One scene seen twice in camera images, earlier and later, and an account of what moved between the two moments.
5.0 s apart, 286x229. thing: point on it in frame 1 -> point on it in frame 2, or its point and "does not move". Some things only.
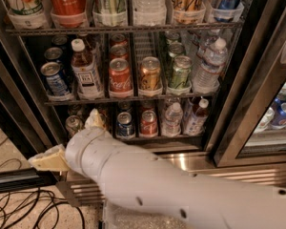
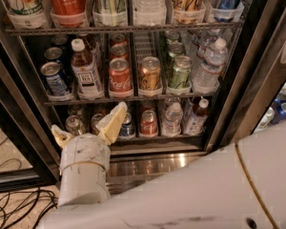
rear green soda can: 173,37 does not move
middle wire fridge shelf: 127,100 does not move
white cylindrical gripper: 75,148 -> 84,151
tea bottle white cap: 78,45 does not move
